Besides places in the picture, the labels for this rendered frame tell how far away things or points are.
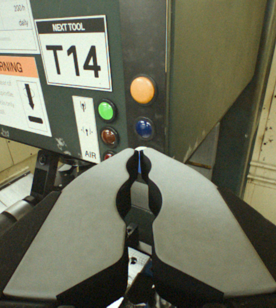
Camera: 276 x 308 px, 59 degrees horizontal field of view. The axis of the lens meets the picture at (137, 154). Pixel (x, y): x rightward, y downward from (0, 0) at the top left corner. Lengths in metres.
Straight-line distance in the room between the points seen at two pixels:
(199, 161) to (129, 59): 0.79
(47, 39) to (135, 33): 0.11
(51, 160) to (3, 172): 1.23
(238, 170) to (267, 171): 0.41
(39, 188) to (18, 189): 1.21
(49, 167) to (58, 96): 0.26
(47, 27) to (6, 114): 0.17
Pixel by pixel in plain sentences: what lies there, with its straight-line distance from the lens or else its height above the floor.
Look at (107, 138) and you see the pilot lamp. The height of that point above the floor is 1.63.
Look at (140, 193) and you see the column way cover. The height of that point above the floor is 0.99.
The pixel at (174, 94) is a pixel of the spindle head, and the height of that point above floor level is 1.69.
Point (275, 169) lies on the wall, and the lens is 1.39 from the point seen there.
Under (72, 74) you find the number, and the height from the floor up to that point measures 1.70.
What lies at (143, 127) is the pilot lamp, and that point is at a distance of 0.25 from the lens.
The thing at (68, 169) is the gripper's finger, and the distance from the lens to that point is 0.64.
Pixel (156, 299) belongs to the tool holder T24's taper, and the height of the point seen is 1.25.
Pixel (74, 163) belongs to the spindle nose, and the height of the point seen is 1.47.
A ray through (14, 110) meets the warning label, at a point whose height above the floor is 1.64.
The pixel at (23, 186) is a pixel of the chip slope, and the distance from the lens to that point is 1.80.
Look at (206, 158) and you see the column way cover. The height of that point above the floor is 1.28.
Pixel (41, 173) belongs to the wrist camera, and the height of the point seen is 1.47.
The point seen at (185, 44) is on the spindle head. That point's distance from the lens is 0.25.
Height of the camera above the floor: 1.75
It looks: 28 degrees down
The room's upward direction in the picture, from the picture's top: 2 degrees counter-clockwise
